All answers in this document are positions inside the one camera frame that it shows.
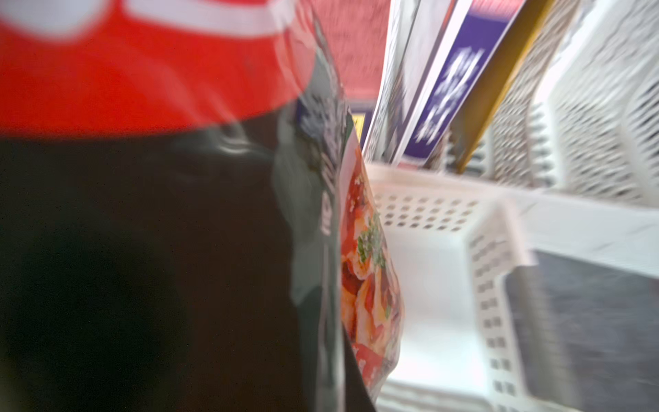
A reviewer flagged black red condiment packet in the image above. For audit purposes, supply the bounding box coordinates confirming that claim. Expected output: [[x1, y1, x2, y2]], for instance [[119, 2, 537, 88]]
[[1, 1, 403, 411]]

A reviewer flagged white plastic basket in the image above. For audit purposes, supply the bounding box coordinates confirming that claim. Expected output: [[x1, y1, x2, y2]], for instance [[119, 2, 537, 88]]
[[367, 164, 541, 411]]

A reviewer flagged blue white box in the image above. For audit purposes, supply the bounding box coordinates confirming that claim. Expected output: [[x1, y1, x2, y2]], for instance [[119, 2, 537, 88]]
[[362, 1, 523, 168]]

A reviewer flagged white file organizer rack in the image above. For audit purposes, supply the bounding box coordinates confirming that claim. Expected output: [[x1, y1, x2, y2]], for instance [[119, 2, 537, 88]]
[[446, 1, 658, 276]]

